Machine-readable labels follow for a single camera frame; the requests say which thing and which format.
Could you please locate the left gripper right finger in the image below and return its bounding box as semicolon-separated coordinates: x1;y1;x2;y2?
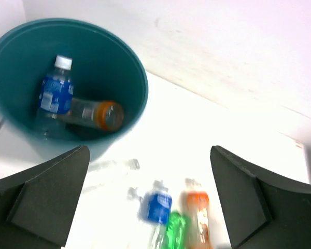
210;146;311;248

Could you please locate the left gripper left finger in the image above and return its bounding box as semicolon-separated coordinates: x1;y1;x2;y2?
0;146;90;248

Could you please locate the blue label bottle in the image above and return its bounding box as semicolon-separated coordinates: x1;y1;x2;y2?
35;55;74;138
139;180;173;248

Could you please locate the orange label bottle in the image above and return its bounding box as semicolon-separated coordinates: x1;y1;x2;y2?
183;178;213;249
58;98;124;132

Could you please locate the clear bottle near bin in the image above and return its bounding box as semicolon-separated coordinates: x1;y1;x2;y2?
88;159;140;173

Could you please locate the teal plastic bin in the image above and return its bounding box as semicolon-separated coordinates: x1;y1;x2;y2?
0;18;148;160

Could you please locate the crushed green bottle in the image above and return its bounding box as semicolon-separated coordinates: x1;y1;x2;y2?
162;211;191;249

